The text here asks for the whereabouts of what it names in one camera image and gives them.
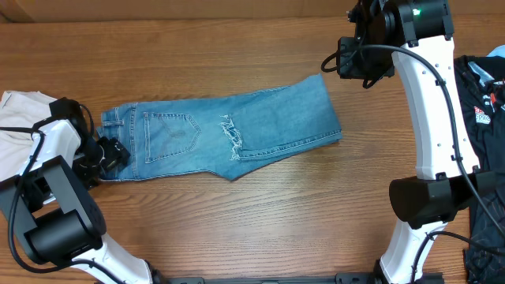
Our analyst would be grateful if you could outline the black printed garment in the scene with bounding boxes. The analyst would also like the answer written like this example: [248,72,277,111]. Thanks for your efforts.
[454,55,504,283]

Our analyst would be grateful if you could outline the folded beige shorts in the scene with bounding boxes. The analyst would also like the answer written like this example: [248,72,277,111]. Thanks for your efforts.
[0,91,55,181]

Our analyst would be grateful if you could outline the right black cable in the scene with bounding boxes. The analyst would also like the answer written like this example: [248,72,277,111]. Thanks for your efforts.
[320,43,505,284]

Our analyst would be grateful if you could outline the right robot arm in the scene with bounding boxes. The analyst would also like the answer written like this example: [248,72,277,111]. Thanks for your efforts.
[333,1,495,283]

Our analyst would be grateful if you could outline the black cable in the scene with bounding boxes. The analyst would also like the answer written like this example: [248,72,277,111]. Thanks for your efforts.
[320,43,505,284]
[0,125,127,284]

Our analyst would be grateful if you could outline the left black cable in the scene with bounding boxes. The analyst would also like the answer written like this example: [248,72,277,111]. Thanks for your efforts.
[0,125,127,284]

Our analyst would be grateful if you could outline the light blue cloth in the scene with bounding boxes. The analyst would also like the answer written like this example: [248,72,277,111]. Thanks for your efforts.
[488,45,505,58]

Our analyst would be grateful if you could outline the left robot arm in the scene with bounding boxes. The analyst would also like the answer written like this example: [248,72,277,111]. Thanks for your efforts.
[1,98,166,283]

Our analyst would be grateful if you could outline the light blue denim jeans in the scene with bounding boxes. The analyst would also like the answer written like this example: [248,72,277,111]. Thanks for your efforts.
[98,74,342,181]

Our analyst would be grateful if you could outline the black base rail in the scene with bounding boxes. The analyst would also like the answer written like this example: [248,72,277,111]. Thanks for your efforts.
[166,272,372,284]

